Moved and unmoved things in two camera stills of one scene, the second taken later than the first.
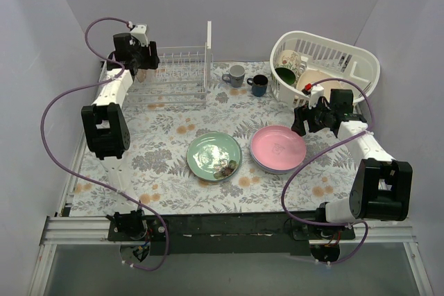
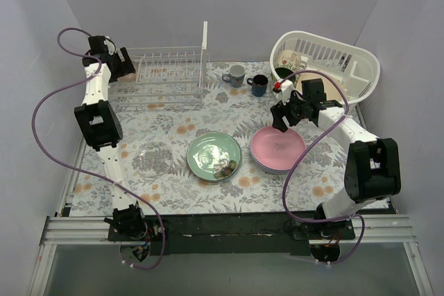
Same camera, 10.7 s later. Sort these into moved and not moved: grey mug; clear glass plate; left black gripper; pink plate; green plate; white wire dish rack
Moved: clear glass plate; left black gripper
Not moved: white wire dish rack; green plate; pink plate; grey mug
